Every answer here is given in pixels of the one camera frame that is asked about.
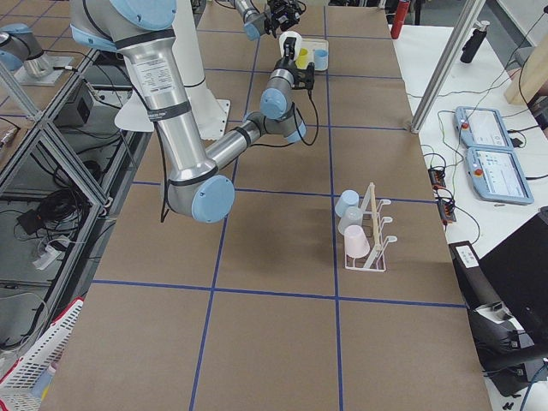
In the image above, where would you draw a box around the teach pendant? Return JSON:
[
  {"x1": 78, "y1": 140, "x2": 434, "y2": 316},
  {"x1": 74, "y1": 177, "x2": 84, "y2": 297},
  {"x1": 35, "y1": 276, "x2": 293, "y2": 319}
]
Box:
[
  {"x1": 454, "y1": 106, "x2": 513, "y2": 150},
  {"x1": 466, "y1": 147, "x2": 534, "y2": 205}
]

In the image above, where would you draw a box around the red cylinder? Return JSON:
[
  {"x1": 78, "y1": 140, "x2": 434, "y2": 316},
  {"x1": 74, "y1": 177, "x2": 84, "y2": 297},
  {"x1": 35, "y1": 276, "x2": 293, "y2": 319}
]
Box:
[{"x1": 390, "y1": 0, "x2": 410, "y2": 39}]

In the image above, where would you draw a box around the white plastic basket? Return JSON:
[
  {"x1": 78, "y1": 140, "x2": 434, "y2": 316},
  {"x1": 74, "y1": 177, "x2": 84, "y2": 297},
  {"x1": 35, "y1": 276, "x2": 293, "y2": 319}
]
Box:
[{"x1": 1, "y1": 297, "x2": 84, "y2": 410}]

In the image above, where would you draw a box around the pink plastic cup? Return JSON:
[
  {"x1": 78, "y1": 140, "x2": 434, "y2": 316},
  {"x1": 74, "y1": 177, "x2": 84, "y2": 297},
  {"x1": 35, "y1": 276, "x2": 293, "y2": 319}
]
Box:
[{"x1": 343, "y1": 225, "x2": 371, "y2": 259}]

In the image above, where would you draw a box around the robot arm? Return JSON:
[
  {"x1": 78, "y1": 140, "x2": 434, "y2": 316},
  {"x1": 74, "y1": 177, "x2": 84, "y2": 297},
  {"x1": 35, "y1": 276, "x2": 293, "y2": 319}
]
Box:
[
  {"x1": 70, "y1": 1, "x2": 314, "y2": 223},
  {"x1": 216, "y1": 0, "x2": 307, "y2": 41}
]

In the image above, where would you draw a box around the upper teach pendant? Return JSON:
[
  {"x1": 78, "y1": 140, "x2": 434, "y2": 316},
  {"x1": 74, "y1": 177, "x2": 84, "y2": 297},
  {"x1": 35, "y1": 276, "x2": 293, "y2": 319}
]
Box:
[{"x1": 454, "y1": 106, "x2": 513, "y2": 150}]

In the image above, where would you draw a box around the light blue plastic cup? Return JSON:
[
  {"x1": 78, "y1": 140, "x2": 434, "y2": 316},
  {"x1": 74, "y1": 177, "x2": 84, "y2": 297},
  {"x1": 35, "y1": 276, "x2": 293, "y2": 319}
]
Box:
[{"x1": 335, "y1": 189, "x2": 360, "y2": 217}]

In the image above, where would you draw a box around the yellow plastic cup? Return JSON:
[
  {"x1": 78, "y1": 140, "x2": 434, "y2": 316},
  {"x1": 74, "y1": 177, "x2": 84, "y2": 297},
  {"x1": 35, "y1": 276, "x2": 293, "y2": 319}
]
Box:
[{"x1": 295, "y1": 48, "x2": 308, "y2": 69}]

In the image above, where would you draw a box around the cream plastic tray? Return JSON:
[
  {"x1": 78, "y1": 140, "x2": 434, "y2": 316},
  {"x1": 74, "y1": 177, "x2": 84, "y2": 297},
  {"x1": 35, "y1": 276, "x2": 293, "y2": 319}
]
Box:
[{"x1": 296, "y1": 38, "x2": 329, "y2": 72}]

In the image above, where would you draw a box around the grey plastic cup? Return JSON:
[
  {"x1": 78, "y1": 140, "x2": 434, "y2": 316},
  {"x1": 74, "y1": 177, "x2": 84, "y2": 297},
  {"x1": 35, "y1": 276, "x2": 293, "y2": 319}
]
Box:
[{"x1": 337, "y1": 206, "x2": 363, "y2": 235}]

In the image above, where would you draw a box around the lower teach pendant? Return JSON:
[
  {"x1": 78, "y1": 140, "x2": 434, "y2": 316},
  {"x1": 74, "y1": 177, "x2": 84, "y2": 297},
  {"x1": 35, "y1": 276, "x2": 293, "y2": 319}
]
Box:
[{"x1": 466, "y1": 147, "x2": 534, "y2": 205}]

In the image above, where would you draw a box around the aluminium frame post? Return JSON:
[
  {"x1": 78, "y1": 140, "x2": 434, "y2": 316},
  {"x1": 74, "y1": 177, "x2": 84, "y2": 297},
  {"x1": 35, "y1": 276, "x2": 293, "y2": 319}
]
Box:
[{"x1": 409, "y1": 0, "x2": 490, "y2": 134}]

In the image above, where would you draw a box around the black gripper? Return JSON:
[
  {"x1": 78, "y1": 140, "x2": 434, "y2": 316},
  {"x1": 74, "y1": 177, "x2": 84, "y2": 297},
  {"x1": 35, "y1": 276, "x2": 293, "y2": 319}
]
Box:
[
  {"x1": 273, "y1": 37, "x2": 315, "y2": 92},
  {"x1": 265, "y1": 0, "x2": 302, "y2": 34}
]

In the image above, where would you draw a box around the white wire cup rack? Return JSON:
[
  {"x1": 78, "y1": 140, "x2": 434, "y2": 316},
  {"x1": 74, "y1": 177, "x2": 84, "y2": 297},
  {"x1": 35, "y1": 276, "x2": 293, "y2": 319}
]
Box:
[{"x1": 342, "y1": 182, "x2": 397, "y2": 272}]

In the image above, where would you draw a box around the pale green plastic cup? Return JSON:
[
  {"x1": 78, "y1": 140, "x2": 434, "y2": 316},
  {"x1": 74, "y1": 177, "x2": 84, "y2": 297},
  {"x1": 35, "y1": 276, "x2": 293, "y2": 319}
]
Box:
[{"x1": 278, "y1": 30, "x2": 302, "y2": 60}]

